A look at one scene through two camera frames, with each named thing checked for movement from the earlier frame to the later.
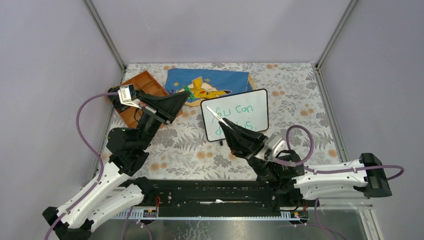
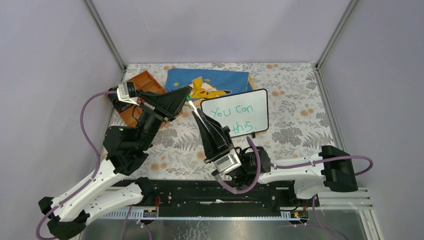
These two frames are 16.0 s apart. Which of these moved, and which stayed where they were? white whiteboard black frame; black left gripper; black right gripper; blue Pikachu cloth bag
Moved: black right gripper
Stayed: blue Pikachu cloth bag; white whiteboard black frame; black left gripper
